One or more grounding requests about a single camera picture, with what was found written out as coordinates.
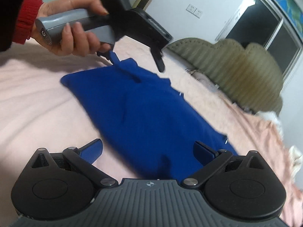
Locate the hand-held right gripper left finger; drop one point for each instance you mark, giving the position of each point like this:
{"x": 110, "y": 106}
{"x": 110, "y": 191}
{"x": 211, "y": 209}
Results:
{"x": 91, "y": 150}

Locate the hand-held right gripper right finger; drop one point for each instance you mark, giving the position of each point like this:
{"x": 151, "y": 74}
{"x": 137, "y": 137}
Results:
{"x": 203, "y": 152}

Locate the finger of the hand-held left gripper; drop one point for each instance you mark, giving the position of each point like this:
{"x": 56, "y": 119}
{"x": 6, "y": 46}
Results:
{"x": 159, "y": 60}
{"x": 115, "y": 58}

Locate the blue knit sweater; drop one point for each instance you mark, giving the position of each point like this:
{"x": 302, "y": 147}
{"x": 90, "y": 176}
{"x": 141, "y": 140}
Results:
{"x": 146, "y": 113}

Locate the person's left forearm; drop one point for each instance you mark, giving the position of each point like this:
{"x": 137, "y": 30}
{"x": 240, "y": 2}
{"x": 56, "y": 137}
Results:
{"x": 16, "y": 14}

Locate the person's left hand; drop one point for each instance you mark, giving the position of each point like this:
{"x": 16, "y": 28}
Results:
{"x": 78, "y": 43}

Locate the white pillow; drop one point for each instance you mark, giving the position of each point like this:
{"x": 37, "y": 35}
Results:
{"x": 269, "y": 120}

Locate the pink blanket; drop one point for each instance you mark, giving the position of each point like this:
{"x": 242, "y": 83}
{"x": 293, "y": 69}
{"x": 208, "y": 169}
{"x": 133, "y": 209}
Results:
{"x": 35, "y": 94}

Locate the olive green padded headboard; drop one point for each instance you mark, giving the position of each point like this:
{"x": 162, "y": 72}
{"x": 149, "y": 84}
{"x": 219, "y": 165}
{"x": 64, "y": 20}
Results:
{"x": 241, "y": 71}

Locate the dark window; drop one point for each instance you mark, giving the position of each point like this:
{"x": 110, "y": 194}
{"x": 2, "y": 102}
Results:
{"x": 262, "y": 28}

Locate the white wall socket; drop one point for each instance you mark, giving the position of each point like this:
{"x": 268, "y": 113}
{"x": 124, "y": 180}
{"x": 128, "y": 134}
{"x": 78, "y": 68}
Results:
{"x": 194, "y": 10}

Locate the floral wall poster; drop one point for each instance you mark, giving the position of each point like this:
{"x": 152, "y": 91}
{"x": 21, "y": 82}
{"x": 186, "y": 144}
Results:
{"x": 286, "y": 2}

